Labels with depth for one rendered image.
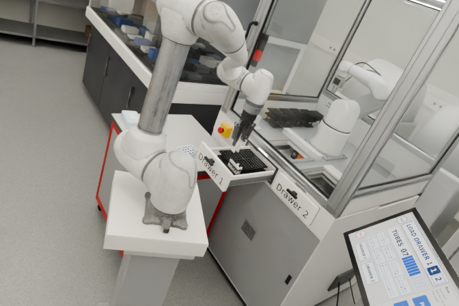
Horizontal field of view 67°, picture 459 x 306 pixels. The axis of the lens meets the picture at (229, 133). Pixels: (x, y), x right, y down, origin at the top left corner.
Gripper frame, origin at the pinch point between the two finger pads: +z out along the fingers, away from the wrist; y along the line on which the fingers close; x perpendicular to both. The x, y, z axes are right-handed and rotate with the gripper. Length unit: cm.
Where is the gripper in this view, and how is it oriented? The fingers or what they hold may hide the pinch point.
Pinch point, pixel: (236, 145)
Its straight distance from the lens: 179.6
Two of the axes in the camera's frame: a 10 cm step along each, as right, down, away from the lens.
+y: 7.7, -0.2, 6.4
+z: -3.3, 8.4, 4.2
